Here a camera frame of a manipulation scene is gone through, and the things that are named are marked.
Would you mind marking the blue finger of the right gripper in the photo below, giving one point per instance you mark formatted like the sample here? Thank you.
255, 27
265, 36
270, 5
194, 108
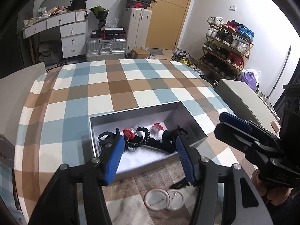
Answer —
238, 137
235, 122

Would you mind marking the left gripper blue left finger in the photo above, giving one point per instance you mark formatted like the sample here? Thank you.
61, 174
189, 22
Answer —
58, 203

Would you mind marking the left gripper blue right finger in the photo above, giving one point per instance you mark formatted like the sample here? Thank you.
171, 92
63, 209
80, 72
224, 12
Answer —
241, 202

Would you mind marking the black claw hair clip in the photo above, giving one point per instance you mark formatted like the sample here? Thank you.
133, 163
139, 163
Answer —
106, 139

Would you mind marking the white red-rimmed pin badge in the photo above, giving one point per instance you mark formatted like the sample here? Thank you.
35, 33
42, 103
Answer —
156, 199

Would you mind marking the red white hair accessory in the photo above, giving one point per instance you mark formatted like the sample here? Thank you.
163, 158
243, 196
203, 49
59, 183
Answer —
129, 133

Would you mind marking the person's right hand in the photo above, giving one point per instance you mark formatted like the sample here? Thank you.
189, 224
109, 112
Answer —
277, 195

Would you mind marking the grey right nightstand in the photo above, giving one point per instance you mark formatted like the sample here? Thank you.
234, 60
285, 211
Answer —
245, 103

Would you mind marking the grey nightstand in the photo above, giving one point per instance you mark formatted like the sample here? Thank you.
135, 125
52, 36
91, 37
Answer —
14, 92
245, 103

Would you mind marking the purple bag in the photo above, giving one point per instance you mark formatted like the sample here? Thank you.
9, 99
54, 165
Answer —
248, 78

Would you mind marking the wooden shoe rack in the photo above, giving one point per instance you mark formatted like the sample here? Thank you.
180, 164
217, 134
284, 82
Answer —
226, 49

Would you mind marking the silver open box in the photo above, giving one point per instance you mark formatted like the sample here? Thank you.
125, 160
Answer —
146, 152

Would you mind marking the small cardboard box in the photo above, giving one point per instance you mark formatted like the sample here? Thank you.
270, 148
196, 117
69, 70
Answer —
140, 53

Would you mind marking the wooden door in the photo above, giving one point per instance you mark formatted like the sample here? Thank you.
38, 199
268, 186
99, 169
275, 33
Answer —
166, 23

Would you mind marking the grey left nightstand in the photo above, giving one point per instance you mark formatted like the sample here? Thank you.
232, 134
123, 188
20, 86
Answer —
14, 92

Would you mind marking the white upright suitcase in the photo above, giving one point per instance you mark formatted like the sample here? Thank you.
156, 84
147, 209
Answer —
136, 23

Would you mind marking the silver aluminium suitcase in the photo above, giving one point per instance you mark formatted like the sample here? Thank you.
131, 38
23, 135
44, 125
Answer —
99, 49

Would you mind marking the black red shoe box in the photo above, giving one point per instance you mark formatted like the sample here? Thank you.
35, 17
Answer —
108, 33

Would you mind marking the green black flower bouquet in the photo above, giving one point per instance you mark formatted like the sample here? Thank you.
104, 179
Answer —
100, 14

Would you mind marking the white drawer desk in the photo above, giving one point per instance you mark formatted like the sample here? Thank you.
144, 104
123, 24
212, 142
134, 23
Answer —
70, 28

